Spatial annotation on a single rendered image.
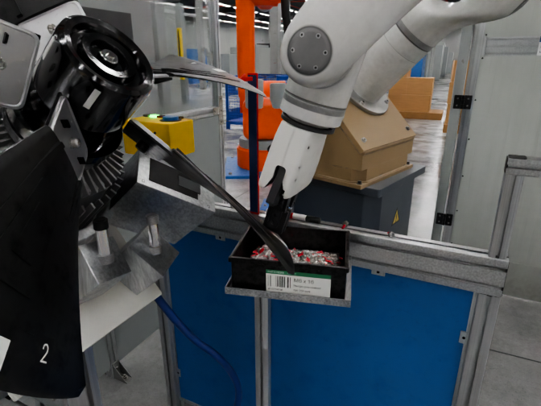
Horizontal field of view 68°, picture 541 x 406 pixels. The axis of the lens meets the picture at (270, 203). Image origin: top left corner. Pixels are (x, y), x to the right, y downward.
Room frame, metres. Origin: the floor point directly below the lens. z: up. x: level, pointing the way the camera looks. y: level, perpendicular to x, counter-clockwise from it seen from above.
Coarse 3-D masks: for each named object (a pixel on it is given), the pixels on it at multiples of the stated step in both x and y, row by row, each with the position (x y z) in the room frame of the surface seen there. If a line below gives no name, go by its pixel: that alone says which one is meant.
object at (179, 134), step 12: (144, 120) 1.04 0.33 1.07; (156, 120) 1.04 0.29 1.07; (180, 120) 1.04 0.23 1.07; (156, 132) 1.00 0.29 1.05; (168, 132) 0.99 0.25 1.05; (180, 132) 1.02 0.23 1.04; (192, 132) 1.07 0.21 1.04; (132, 144) 1.04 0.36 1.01; (168, 144) 0.99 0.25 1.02; (180, 144) 1.02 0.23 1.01; (192, 144) 1.07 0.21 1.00
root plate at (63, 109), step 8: (64, 104) 0.45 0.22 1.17; (56, 112) 0.42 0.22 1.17; (64, 112) 0.44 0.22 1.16; (72, 112) 0.46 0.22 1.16; (56, 120) 0.41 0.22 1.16; (72, 120) 0.46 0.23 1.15; (56, 128) 0.42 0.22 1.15; (64, 128) 0.44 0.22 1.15; (72, 128) 0.46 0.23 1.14; (64, 136) 0.43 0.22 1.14; (72, 136) 0.45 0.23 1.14; (80, 136) 0.48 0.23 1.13; (64, 144) 0.43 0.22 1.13; (72, 152) 0.45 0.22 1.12; (80, 152) 0.47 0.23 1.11; (72, 160) 0.44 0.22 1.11; (80, 168) 0.46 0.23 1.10; (80, 176) 0.46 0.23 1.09
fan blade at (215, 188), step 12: (180, 156) 0.50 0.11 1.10; (180, 168) 0.57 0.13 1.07; (192, 168) 0.49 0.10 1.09; (204, 180) 0.51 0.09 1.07; (216, 192) 0.55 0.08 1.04; (240, 204) 0.53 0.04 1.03; (252, 216) 0.52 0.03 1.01; (264, 228) 0.52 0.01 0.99; (264, 240) 0.46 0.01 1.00; (276, 240) 0.53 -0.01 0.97; (276, 252) 0.46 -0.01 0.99; (288, 252) 0.52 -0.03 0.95; (288, 264) 0.46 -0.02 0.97
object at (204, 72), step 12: (168, 60) 0.82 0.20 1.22; (180, 60) 0.83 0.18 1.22; (192, 60) 0.86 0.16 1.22; (156, 72) 0.63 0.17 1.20; (168, 72) 0.63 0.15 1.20; (180, 72) 0.66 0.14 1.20; (192, 72) 0.69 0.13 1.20; (204, 72) 0.72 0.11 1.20; (216, 72) 0.77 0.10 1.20; (228, 84) 0.70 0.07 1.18; (240, 84) 0.75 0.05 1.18; (264, 96) 0.78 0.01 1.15
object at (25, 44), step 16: (0, 32) 0.46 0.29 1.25; (16, 32) 0.47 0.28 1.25; (32, 32) 0.48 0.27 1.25; (0, 48) 0.46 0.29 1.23; (16, 48) 0.47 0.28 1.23; (32, 48) 0.48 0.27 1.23; (16, 64) 0.47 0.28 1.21; (32, 64) 0.48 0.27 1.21; (0, 80) 0.46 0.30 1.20; (16, 80) 0.47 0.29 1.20; (0, 96) 0.46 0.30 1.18; (16, 96) 0.47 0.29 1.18
